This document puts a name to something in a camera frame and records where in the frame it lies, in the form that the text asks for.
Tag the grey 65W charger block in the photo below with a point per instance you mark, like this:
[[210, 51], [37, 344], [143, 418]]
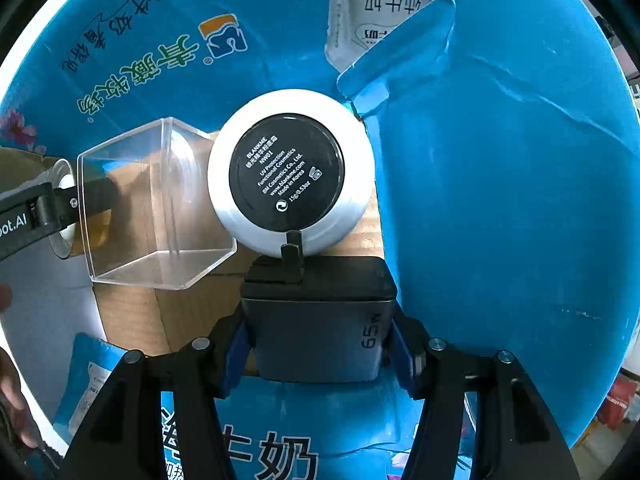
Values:
[[318, 319]]

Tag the clear acrylic cube box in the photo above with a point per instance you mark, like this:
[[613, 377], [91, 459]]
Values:
[[145, 214]]

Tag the gold tin can lid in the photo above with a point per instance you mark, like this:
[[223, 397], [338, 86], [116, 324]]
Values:
[[69, 242]]

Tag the blue cardboard milk box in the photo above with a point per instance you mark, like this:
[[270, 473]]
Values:
[[505, 201]]

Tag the person left hand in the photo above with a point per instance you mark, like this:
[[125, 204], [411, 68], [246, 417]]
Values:
[[15, 404]]

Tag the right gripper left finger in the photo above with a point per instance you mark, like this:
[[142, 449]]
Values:
[[121, 434]]

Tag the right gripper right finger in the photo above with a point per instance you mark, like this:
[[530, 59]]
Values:
[[516, 436]]

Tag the white round cosmetic compact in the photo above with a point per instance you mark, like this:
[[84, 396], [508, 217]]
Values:
[[291, 160]]

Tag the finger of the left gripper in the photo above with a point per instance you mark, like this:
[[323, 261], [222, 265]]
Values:
[[58, 208]]

